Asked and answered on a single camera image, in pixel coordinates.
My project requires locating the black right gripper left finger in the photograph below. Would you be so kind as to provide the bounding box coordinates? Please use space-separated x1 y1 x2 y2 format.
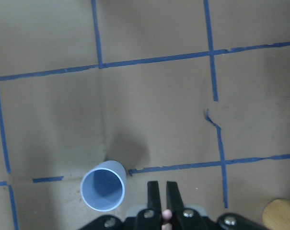
147 181 162 213

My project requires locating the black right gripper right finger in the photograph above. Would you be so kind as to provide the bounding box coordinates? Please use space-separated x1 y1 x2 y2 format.
166 181 185 216

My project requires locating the light blue plastic cup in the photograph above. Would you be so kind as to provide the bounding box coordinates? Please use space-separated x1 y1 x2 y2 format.
80 161 127 212

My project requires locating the bamboo cylinder holder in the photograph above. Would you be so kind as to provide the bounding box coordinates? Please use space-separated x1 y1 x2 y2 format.
262 199 290 230

